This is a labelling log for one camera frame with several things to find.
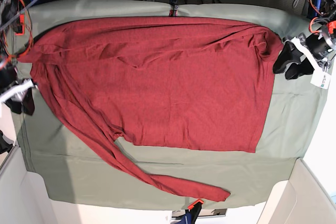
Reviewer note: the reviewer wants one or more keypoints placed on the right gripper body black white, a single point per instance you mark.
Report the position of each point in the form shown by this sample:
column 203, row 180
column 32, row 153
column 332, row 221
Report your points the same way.
column 18, row 92

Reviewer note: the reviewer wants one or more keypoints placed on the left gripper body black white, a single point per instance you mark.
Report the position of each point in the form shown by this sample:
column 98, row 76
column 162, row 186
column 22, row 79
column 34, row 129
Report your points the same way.
column 319, row 45

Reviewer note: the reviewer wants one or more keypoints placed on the red long-sleeve T-shirt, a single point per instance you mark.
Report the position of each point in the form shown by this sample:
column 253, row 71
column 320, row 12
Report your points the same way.
column 187, row 82

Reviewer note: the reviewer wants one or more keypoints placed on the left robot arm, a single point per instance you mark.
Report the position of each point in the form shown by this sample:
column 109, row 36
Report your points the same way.
column 304, row 55

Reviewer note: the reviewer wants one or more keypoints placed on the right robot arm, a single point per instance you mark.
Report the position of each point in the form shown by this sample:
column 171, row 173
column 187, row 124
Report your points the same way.
column 11, row 24

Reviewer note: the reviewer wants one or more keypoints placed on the top left orange clamp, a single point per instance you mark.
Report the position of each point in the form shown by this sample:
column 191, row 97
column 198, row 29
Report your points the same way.
column 19, row 25

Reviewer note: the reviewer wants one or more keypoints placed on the green table cloth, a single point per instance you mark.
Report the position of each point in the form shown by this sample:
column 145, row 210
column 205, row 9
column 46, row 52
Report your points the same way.
column 73, row 173

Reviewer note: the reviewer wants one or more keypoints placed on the bottom orange blue clamp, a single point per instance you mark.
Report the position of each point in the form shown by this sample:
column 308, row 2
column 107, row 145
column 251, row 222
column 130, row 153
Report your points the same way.
column 191, row 213

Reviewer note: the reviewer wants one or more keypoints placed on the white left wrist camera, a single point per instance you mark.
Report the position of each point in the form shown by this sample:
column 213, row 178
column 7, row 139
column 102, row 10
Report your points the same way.
column 320, row 79

